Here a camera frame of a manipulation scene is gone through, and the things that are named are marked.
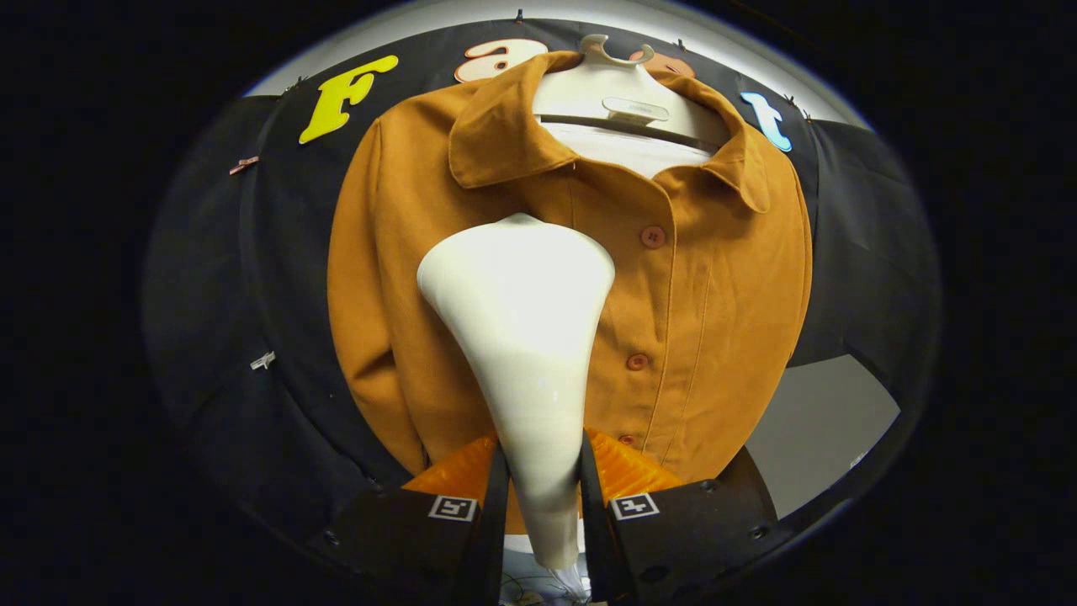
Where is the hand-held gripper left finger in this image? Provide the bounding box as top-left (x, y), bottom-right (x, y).
top-left (324, 429), bottom-right (512, 606)

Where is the brown button shirt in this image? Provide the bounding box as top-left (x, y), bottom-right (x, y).
top-left (326, 50), bottom-right (814, 536)

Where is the white garment steamer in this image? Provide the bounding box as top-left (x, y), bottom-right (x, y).
top-left (416, 213), bottom-right (617, 571)

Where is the black backdrop cloth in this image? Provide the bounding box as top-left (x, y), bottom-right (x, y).
top-left (143, 19), bottom-right (939, 540)

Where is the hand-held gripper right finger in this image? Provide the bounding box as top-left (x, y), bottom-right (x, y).
top-left (579, 425), bottom-right (779, 606)

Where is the white mannequin torso form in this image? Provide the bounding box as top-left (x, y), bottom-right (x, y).
top-left (505, 34), bottom-right (731, 590)

